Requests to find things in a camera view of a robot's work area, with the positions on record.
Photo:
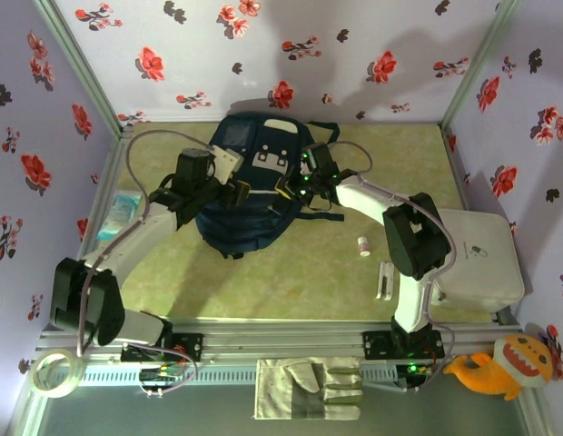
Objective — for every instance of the navy blue backpack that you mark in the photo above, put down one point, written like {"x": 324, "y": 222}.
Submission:
{"x": 245, "y": 227}

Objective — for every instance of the small white bottle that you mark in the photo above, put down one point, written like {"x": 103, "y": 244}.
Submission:
{"x": 364, "y": 247}

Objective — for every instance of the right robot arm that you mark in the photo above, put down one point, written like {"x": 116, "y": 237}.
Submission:
{"x": 415, "y": 236}

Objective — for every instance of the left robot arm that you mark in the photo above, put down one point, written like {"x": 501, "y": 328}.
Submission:
{"x": 86, "y": 300}

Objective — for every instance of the white storage case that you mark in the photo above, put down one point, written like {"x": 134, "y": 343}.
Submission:
{"x": 486, "y": 272}

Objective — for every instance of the blue tissue packet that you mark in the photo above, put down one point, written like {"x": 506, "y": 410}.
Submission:
{"x": 118, "y": 218}

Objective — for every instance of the grey work glove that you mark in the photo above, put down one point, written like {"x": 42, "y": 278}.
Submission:
{"x": 286, "y": 390}

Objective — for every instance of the clear tape roll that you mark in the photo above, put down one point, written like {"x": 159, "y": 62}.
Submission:
{"x": 36, "y": 377}

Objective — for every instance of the orange plush toy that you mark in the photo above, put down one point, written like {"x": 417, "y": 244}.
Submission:
{"x": 513, "y": 368}

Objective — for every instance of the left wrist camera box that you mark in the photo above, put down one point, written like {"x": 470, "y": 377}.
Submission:
{"x": 227, "y": 163}

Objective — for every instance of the aluminium front rail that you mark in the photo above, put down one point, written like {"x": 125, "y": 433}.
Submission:
{"x": 286, "y": 338}

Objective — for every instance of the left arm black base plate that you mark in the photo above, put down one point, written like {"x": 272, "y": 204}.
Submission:
{"x": 190, "y": 347}

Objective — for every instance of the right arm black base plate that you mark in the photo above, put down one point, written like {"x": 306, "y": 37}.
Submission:
{"x": 377, "y": 345}

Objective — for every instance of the aluminium corner post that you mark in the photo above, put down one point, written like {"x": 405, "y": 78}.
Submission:
{"x": 481, "y": 59}
{"x": 77, "y": 59}

